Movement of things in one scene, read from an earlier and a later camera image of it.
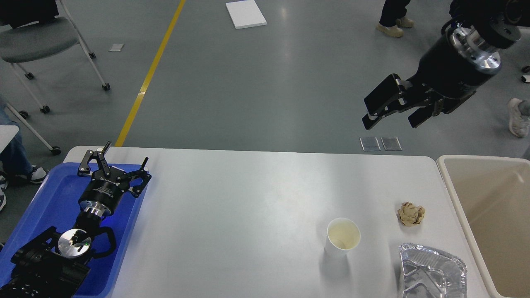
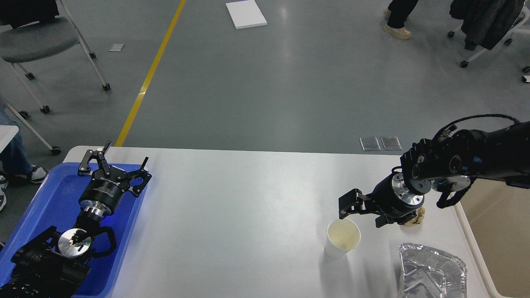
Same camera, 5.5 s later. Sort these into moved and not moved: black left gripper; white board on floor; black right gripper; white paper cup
Moved: black right gripper
Not moved: black left gripper; white board on floor; white paper cup
